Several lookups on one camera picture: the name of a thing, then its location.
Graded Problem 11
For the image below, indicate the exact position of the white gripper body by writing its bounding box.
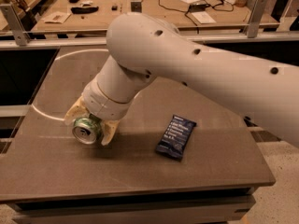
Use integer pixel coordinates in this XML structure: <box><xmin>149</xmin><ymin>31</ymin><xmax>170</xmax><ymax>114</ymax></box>
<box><xmin>82</xmin><ymin>80</ymin><xmax>130</xmax><ymax>120</ymax></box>

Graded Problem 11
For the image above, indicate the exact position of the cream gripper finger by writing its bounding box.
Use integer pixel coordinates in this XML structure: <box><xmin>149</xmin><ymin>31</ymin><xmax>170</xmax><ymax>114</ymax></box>
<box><xmin>101</xmin><ymin>120</ymin><xmax>120</xmax><ymax>146</ymax></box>
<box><xmin>64</xmin><ymin>96</ymin><xmax>89</xmax><ymax>125</ymax></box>

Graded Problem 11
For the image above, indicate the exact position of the green soda can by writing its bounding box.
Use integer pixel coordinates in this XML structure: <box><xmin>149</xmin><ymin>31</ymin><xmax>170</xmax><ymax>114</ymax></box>
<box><xmin>72</xmin><ymin>115</ymin><xmax>102</xmax><ymax>145</ymax></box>

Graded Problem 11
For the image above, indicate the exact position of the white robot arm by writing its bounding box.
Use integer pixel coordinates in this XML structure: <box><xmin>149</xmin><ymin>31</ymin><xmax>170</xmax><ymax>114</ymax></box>
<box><xmin>64</xmin><ymin>12</ymin><xmax>299</xmax><ymax>146</ymax></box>

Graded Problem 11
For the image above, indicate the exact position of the dark blue snack packet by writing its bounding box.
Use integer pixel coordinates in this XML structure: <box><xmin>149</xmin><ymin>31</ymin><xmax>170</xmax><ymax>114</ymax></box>
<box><xmin>155</xmin><ymin>115</ymin><xmax>197</xmax><ymax>161</ymax></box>

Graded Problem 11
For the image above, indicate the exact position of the wooden background desk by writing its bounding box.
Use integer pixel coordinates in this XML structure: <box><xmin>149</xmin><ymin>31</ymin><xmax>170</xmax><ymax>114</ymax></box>
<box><xmin>31</xmin><ymin>0</ymin><xmax>280</xmax><ymax>35</ymax></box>

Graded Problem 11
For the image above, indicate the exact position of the paper envelope on desk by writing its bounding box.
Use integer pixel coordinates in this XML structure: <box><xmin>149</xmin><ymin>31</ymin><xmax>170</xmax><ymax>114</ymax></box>
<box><xmin>42</xmin><ymin>11</ymin><xmax>70</xmax><ymax>24</ymax></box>

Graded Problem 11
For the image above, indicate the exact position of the black tool on desk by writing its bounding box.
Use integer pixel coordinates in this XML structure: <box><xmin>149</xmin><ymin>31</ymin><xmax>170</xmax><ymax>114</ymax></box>
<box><xmin>71</xmin><ymin>6</ymin><xmax>99</xmax><ymax>14</ymax></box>

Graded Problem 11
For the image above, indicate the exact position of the small black block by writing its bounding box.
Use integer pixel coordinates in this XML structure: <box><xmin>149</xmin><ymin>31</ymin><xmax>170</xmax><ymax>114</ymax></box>
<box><xmin>111</xmin><ymin>5</ymin><xmax>118</xmax><ymax>10</ymax></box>

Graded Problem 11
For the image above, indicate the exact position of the white card on desk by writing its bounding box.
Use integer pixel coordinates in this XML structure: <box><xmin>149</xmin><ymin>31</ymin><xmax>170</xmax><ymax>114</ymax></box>
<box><xmin>192</xmin><ymin>11</ymin><xmax>216</xmax><ymax>24</ymax></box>

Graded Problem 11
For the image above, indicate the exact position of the metal rail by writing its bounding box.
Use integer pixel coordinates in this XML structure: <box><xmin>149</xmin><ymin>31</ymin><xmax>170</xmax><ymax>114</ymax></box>
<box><xmin>0</xmin><ymin>31</ymin><xmax>299</xmax><ymax>50</ymax></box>

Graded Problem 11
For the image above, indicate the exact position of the left metal bracket post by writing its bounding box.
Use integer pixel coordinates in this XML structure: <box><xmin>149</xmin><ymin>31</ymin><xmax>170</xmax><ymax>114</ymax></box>
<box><xmin>0</xmin><ymin>4</ymin><xmax>30</xmax><ymax>46</ymax></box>

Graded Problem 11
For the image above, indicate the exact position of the black cable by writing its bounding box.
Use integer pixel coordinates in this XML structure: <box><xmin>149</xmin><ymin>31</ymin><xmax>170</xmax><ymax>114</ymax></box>
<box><xmin>158</xmin><ymin>0</ymin><xmax>235</xmax><ymax>27</ymax></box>

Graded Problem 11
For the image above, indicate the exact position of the right metal bracket post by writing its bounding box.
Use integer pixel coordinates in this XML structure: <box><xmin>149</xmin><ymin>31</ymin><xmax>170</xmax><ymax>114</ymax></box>
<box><xmin>245</xmin><ymin>0</ymin><xmax>267</xmax><ymax>38</ymax></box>

